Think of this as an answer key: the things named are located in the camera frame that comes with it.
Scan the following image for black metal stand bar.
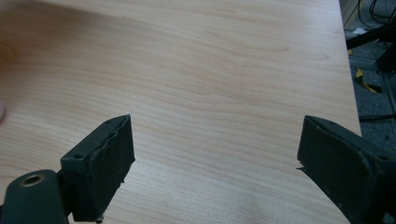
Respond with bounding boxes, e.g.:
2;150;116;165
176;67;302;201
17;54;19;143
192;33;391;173
346;21;396;50

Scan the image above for yellow and black tape strip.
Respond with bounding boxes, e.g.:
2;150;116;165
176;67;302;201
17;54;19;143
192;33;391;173
355;68;384;94

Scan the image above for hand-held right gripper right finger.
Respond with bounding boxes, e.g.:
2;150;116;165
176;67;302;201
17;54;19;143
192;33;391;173
296;115;396;224

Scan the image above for thin black rod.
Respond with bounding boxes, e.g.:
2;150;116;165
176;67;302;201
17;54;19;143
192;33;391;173
358;114;396;122

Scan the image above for black cable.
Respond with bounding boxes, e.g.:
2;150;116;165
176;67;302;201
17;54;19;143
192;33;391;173
343;0;396;28

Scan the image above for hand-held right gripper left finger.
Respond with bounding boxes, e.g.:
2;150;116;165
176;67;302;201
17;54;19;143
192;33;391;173
60;113;136;223

